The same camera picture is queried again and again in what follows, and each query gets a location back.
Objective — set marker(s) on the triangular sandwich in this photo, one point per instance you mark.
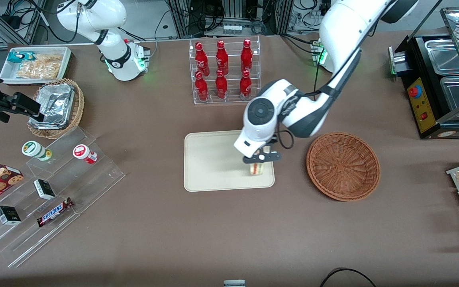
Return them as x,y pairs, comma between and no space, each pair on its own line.
256,169

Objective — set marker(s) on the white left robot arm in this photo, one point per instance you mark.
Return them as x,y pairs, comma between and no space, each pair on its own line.
345,32

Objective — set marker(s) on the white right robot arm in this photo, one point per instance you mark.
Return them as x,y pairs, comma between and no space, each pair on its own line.
118,59

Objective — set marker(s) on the cream plastic tray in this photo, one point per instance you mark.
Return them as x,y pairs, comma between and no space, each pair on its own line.
213,167

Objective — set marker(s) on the oval light wicker basket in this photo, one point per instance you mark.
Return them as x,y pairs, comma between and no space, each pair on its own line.
76,111

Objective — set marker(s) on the round brown wicker basket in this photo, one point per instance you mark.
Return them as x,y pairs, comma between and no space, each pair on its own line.
343,167

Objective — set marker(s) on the aluminium foil container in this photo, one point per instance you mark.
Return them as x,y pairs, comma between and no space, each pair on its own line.
54,103

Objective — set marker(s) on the clear bag of chips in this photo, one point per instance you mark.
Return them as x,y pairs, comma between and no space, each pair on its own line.
50,59
36,71

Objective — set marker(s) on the white plastic bin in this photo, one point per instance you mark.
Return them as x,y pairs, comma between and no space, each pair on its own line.
8,73

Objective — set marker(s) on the white cup green lid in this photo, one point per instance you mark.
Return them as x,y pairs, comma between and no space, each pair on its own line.
33,149

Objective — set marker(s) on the teal snack packet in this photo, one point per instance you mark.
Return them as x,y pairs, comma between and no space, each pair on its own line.
16,56

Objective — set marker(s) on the clear acrylic bottle rack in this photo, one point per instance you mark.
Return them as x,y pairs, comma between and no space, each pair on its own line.
233,93

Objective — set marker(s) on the white cup red lid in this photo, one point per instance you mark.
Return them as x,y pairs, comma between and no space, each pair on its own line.
82,152

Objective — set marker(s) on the red cola bottle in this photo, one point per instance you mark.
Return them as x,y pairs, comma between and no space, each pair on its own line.
201,88
245,86
246,56
222,59
221,87
202,59

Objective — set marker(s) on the small black box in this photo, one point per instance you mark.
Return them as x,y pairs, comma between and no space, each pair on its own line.
44,189
8,215

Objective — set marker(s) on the clear acrylic stepped stand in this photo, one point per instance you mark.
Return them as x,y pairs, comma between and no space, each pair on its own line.
90,179

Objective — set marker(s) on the brown snickers bar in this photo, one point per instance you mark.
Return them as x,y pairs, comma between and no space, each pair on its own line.
54,212

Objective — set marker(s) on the small grey white device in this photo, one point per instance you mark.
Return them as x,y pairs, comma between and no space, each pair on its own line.
234,283

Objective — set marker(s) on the white power strip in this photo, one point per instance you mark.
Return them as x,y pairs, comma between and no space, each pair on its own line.
232,29

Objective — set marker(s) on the small grey metal box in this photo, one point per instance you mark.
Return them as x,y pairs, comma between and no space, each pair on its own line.
399,63

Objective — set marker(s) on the black yellow food warmer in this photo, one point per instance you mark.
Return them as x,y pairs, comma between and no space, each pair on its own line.
422,107

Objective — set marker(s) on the metal equipment rack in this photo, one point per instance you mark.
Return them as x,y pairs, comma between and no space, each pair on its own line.
181,16

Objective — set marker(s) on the aluminium frame profile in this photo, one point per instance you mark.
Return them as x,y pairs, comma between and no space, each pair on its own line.
22,24

